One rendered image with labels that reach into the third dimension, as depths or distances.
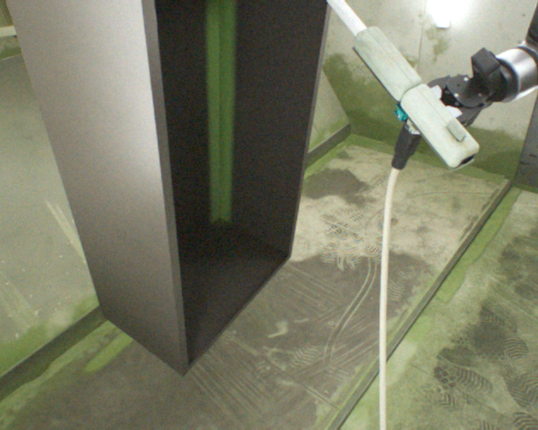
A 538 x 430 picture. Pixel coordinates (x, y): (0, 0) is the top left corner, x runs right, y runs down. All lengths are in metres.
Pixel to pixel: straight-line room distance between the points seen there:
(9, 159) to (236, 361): 1.27
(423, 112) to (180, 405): 1.46
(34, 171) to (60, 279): 0.48
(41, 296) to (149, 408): 0.65
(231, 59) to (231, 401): 1.23
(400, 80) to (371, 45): 0.09
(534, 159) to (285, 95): 1.88
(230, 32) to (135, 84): 0.68
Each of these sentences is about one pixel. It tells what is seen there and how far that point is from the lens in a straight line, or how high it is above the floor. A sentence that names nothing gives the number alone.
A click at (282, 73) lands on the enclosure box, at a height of 1.17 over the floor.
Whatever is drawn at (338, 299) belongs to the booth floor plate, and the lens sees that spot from 2.15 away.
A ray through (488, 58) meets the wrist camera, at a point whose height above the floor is 1.35.
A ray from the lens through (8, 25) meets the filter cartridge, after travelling 1.98.
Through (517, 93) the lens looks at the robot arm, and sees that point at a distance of 0.98.
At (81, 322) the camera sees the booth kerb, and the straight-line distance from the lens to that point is 2.21.
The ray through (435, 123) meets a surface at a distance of 0.81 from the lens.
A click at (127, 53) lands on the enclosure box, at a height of 1.43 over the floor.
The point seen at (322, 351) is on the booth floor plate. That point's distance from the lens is 1.97.
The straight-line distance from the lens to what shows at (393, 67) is 0.86.
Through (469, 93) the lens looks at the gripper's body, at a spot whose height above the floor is 1.28.
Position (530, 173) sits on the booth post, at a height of 0.12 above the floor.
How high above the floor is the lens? 1.63
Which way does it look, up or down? 36 degrees down
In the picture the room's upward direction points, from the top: 7 degrees counter-clockwise
